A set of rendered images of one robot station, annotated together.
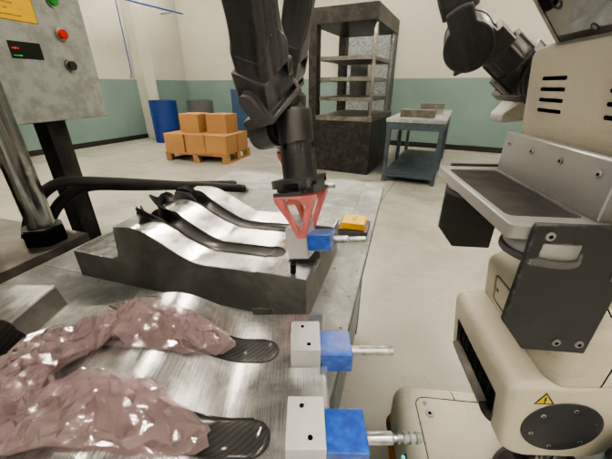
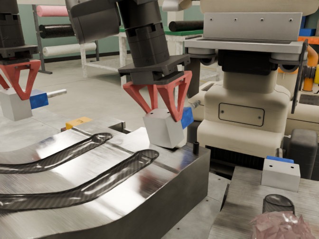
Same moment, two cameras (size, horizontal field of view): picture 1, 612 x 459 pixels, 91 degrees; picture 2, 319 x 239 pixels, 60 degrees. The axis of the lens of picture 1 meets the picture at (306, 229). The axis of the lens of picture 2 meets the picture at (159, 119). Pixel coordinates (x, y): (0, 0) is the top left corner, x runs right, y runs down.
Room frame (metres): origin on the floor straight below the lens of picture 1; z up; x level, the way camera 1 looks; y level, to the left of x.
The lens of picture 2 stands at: (0.32, 0.41, 1.10)
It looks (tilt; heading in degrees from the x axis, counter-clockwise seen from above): 21 degrees down; 292
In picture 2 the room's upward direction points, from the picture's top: straight up
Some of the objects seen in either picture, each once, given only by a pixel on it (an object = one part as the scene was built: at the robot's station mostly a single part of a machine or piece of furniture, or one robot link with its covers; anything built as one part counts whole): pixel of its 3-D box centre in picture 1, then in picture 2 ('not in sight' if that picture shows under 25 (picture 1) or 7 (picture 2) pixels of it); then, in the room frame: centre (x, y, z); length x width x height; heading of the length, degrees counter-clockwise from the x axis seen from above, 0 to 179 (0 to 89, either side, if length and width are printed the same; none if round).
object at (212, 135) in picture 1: (207, 136); not in sight; (5.48, 1.73, 0.37); 1.20 x 0.82 x 0.74; 72
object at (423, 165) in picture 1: (420, 137); not in sight; (4.71, -1.73, 0.46); 1.90 x 0.70 x 0.92; 154
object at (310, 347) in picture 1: (341, 350); (278, 167); (0.29, -0.05, 0.86); 0.13 x 0.05 x 0.05; 90
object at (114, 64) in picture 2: not in sight; (144, 52); (2.29, -3.77, 0.51); 2.40 x 1.13 x 1.02; 158
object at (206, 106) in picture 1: (201, 120); not in sight; (7.34, 2.39, 0.44); 0.59 x 0.59 x 0.88
